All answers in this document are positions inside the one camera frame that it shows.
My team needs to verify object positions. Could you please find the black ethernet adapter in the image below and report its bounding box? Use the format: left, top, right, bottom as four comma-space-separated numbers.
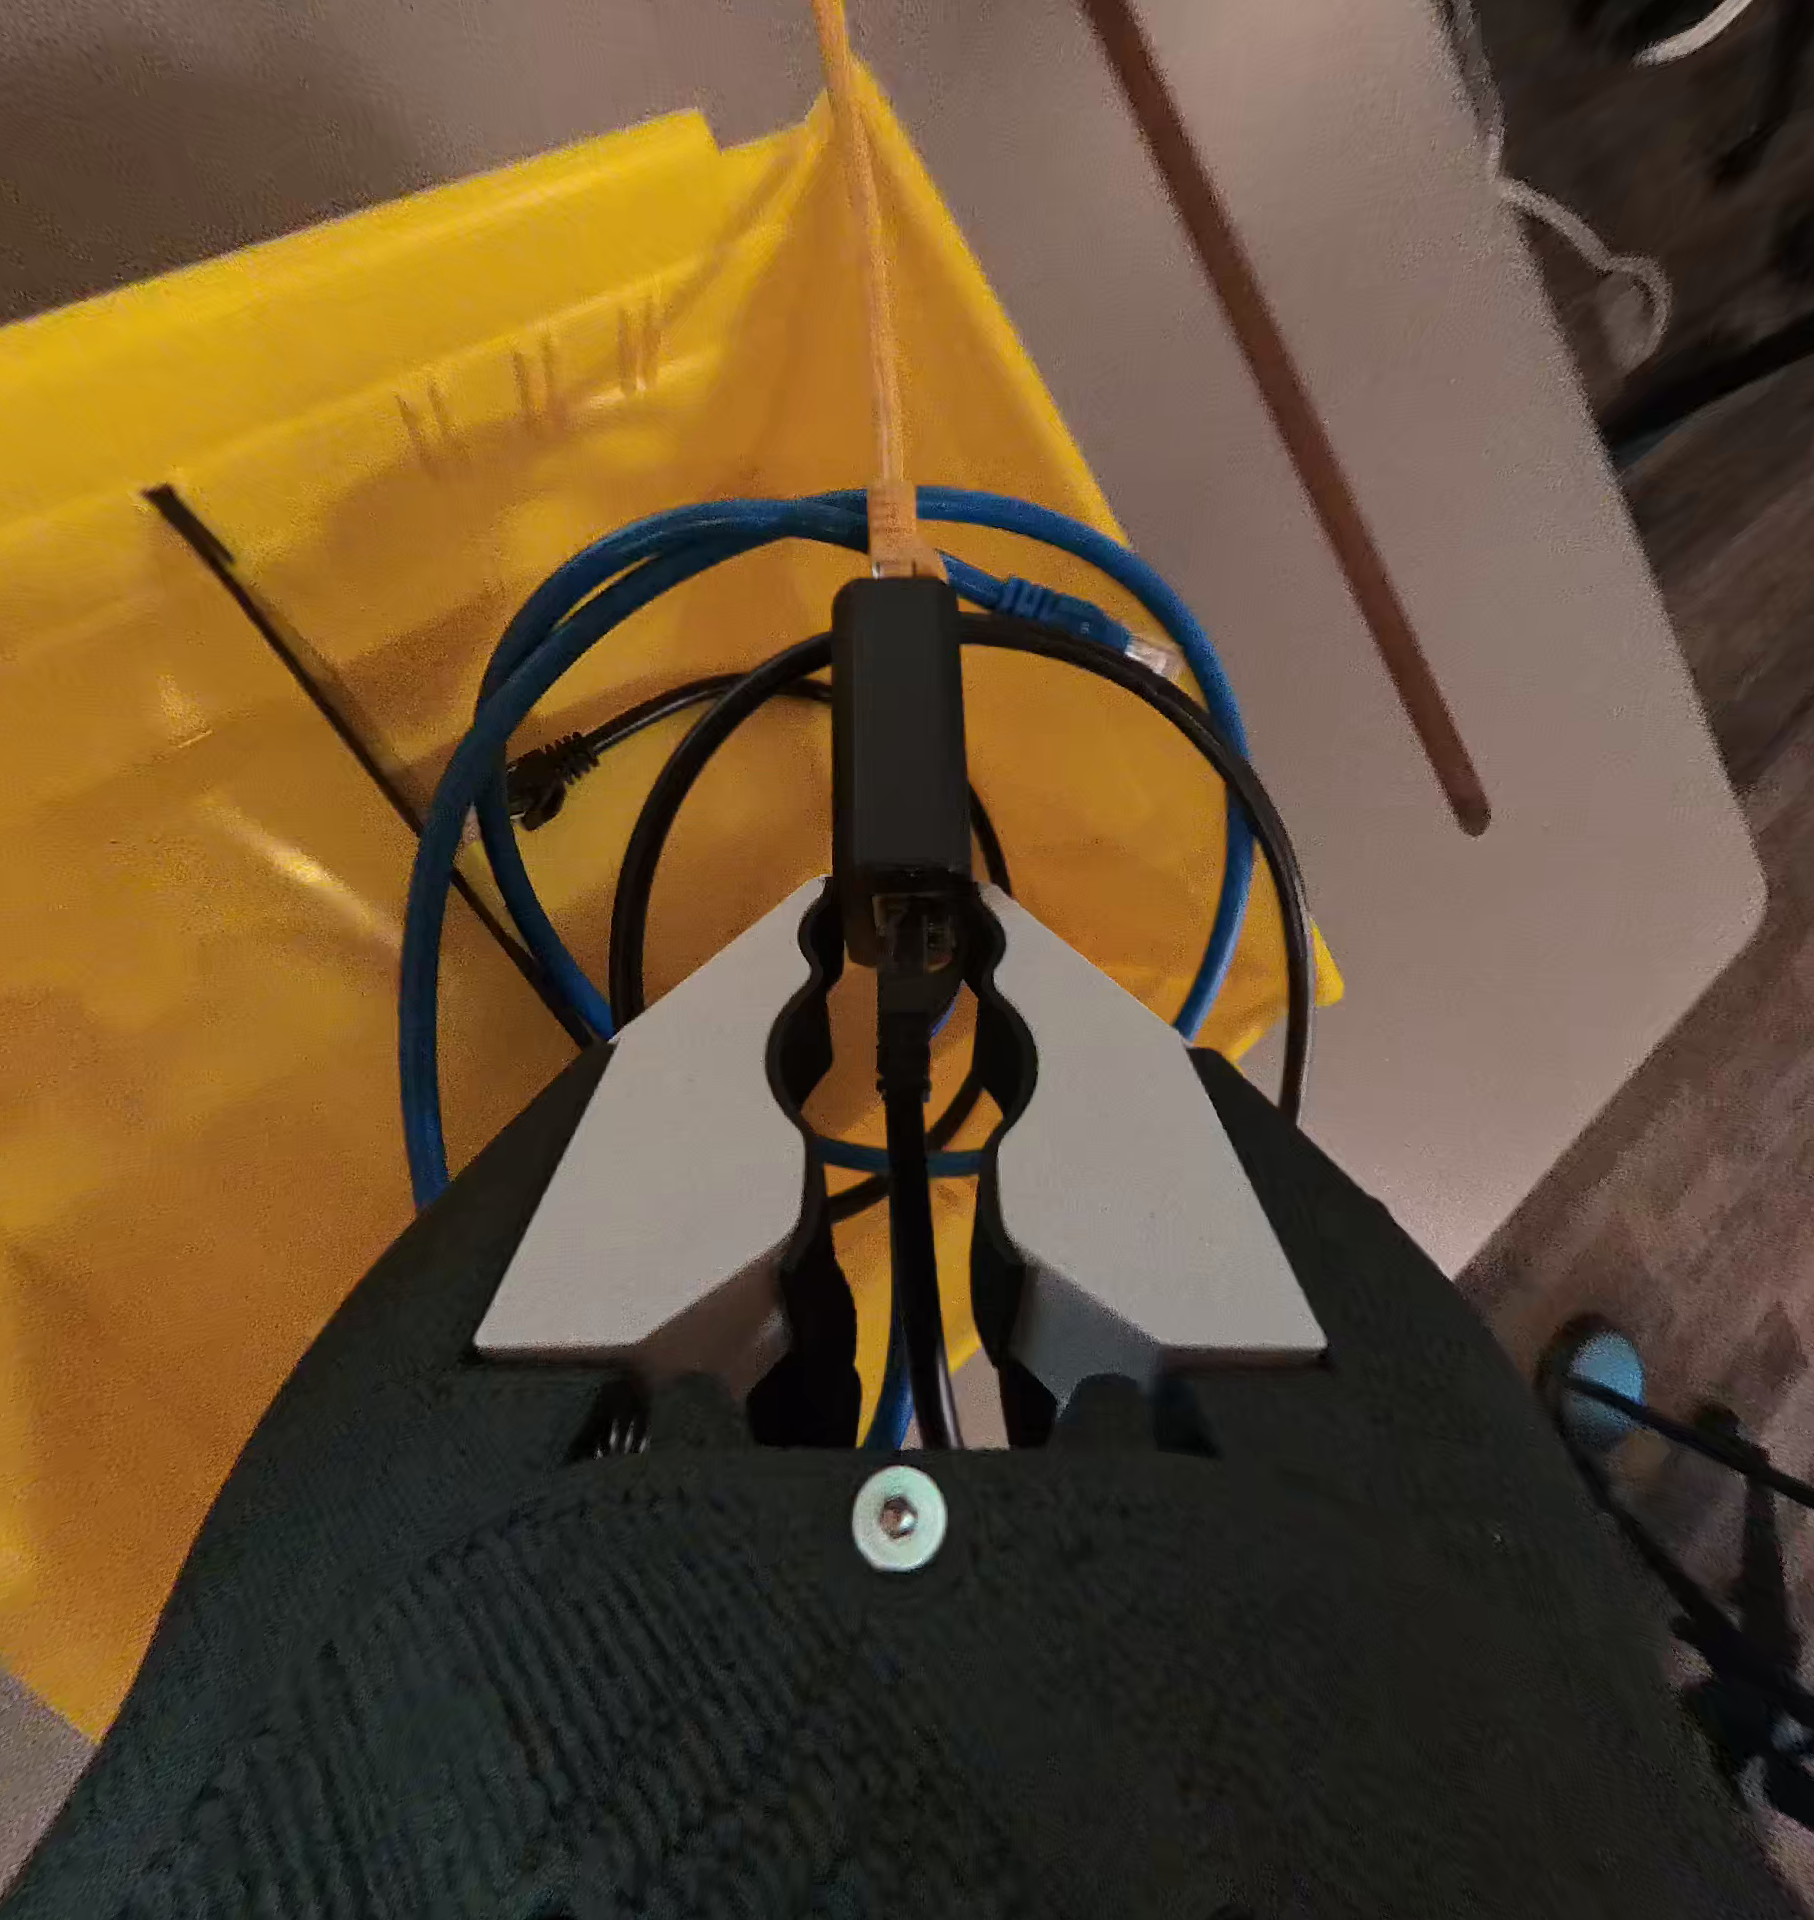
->
829, 576, 975, 973

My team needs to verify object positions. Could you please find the orange ethernet cable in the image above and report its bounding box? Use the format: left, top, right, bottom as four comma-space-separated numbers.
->
809, 0, 950, 585

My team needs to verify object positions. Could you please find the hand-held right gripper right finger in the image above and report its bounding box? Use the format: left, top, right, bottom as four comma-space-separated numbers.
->
978, 886, 1330, 1384

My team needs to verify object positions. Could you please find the black yellow bin divider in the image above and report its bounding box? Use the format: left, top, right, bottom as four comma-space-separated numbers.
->
141, 483, 611, 1053

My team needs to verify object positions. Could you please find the large yellow plastic bin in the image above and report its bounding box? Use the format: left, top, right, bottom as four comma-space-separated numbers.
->
0, 61, 1348, 1742

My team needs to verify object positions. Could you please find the black stand with blue foot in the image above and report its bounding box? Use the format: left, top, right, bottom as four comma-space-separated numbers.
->
1535, 1316, 1814, 1838

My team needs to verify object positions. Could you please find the black ethernet cable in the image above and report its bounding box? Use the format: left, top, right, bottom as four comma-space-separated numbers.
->
501, 622, 1317, 1453

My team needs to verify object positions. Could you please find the blue ethernet cable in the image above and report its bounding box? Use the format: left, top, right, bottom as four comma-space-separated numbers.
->
397, 487, 1255, 1449

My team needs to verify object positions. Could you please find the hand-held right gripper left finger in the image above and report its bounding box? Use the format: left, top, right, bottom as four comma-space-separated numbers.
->
472, 878, 837, 1363

